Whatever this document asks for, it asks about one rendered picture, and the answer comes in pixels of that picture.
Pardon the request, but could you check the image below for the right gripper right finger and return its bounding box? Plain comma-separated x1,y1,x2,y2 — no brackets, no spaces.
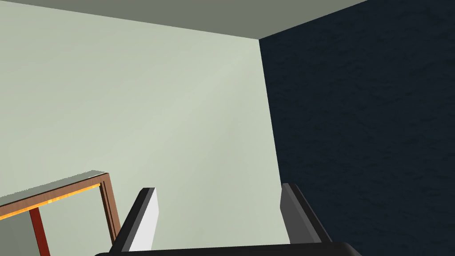
279,183,333,245

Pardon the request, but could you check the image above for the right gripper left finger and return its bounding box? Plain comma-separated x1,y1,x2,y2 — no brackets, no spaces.
109,187,160,253

